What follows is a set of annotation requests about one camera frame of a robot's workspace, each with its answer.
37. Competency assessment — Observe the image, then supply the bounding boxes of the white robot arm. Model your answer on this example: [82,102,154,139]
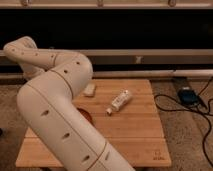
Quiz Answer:
[3,37,135,171]

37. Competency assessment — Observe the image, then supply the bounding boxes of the white eraser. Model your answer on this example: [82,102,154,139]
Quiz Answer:
[83,83,96,97]

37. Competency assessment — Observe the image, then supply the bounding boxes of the small white plastic bottle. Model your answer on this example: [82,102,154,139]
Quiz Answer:
[106,90,133,116]

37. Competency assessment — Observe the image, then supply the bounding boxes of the wooden table board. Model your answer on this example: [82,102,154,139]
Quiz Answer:
[16,79,171,169]

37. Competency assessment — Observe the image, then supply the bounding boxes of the dark blue power adapter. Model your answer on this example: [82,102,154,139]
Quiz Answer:
[178,87,199,105]

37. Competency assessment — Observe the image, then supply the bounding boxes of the black cable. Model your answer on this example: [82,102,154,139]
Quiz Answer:
[153,75,213,168]

